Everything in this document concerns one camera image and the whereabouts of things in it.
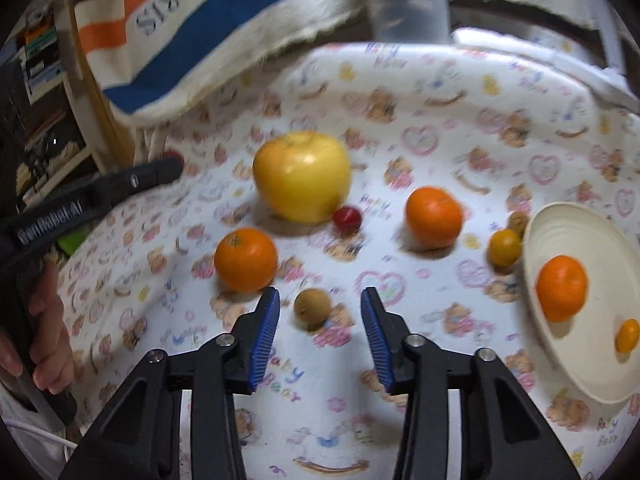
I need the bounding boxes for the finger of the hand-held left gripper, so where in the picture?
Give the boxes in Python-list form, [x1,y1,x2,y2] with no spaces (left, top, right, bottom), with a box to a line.
[97,156,184,211]

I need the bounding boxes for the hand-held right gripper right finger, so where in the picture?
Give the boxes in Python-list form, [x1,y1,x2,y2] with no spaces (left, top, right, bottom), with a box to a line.
[361,287,581,480]

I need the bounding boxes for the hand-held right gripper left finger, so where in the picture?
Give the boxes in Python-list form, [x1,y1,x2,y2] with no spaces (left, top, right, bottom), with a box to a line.
[59,287,281,480]

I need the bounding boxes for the orange tangerine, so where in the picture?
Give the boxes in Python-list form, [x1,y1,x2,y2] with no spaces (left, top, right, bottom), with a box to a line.
[214,227,279,294]
[536,255,589,323]
[405,186,463,251]

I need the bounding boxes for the yellow-orange small tomato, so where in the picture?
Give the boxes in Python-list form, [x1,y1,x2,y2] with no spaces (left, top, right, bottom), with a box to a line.
[487,228,523,267]

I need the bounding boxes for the cream round plate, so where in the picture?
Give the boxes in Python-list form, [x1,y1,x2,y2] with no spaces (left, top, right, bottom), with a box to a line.
[522,202,640,405]

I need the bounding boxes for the person's left hand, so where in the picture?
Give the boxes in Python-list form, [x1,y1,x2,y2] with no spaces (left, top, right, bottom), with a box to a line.
[0,262,76,396]

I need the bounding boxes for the green object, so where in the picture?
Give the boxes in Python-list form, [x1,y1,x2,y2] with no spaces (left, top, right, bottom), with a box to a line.
[57,232,88,256]

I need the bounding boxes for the cluttered shelf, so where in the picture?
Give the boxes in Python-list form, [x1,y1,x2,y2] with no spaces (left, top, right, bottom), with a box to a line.
[0,10,96,211]

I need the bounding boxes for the yellow apple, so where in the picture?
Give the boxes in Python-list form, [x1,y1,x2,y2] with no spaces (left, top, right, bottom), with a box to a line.
[252,131,352,225]

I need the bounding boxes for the bear printed blanket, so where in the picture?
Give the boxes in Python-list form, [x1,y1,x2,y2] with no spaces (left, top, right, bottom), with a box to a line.
[55,40,640,480]

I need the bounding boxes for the small orange kumquat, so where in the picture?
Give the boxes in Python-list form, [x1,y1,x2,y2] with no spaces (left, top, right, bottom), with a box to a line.
[615,318,640,354]

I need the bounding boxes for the translucent plastic container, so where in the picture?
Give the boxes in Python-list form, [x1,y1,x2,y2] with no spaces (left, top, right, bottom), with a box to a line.
[345,0,451,43]

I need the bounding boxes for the white plastic stand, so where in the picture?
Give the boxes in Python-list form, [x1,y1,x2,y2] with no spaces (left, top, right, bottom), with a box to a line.
[550,7,640,111]

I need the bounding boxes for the light wooden frame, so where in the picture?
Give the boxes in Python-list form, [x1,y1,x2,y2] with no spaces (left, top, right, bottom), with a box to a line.
[60,0,136,173]

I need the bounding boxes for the white cable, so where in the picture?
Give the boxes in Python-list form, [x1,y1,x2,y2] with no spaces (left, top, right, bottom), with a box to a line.
[0,412,76,461]

